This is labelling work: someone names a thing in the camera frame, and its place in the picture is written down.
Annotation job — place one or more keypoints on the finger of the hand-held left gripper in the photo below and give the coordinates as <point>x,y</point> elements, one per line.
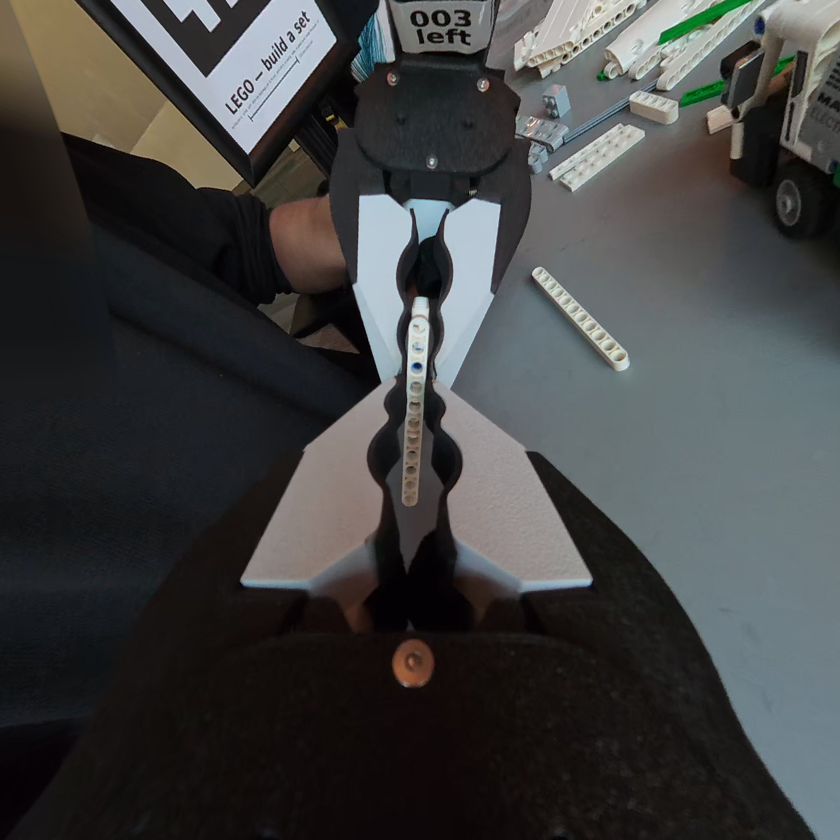
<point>472,262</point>
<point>377,262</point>

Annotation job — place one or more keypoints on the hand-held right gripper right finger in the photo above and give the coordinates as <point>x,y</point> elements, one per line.
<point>518,525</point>

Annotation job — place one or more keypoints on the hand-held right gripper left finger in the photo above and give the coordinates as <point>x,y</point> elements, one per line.
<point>308,525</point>

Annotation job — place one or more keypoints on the white lego beam assembly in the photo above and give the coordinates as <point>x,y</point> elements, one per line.
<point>420,321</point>

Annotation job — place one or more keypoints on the white lego beam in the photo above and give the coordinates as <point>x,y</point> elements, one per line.
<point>413,446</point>
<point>581,318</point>

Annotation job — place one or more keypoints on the person's left forearm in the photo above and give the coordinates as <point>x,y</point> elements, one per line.
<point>197,229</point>

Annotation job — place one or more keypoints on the grey lego pieces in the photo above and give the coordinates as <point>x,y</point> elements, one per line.
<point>541,131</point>

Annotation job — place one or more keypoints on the white lego plate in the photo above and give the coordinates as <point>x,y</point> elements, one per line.
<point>597,157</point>

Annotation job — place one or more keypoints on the pile of white lego parts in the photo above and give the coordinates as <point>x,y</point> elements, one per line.
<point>630,39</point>

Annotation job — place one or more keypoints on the white lego brick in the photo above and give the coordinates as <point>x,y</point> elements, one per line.
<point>653,107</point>

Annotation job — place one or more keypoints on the white and green lego truck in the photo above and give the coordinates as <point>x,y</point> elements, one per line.
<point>794,131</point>

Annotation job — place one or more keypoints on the person's left hand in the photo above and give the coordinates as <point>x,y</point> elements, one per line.
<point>308,243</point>

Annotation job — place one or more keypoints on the black framed marker sign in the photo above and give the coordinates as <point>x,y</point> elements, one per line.
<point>262,85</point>

